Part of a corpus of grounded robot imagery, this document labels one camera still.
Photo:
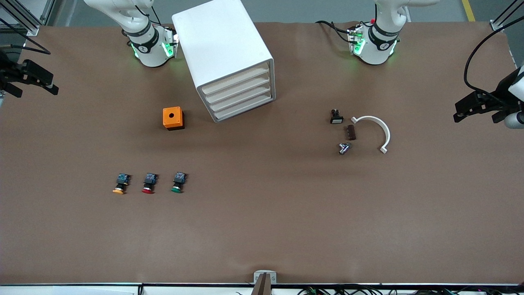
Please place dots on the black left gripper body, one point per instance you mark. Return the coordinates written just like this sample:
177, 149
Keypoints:
497, 98

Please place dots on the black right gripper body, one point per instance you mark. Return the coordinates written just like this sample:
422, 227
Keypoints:
9, 73

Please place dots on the yellow push button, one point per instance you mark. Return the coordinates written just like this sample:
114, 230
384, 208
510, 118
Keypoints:
120, 184

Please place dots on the red push button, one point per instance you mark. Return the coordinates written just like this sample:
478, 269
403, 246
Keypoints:
149, 183

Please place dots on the green push button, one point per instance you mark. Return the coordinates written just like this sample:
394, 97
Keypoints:
178, 182

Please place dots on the brown terminal block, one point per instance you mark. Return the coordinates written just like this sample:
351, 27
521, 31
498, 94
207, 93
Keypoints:
351, 132

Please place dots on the orange box with hole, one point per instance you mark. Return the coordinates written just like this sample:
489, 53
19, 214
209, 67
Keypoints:
172, 116

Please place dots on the small silver black connector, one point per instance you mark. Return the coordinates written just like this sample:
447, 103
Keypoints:
344, 148

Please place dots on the brown table cover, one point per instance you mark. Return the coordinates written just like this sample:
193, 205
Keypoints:
262, 225

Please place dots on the brown pole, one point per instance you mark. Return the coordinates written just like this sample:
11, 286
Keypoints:
263, 287

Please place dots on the aluminium frame post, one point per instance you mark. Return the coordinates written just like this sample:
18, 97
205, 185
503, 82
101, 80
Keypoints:
497, 25
32, 29

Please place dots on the white curved bracket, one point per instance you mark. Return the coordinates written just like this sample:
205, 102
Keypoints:
386, 133

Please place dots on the black switch with white face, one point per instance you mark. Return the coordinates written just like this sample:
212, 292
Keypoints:
336, 119

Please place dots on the white table edge rail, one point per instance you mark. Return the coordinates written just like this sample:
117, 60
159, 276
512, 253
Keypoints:
82, 287

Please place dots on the grey mount bracket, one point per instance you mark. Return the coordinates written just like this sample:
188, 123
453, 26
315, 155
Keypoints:
258, 273

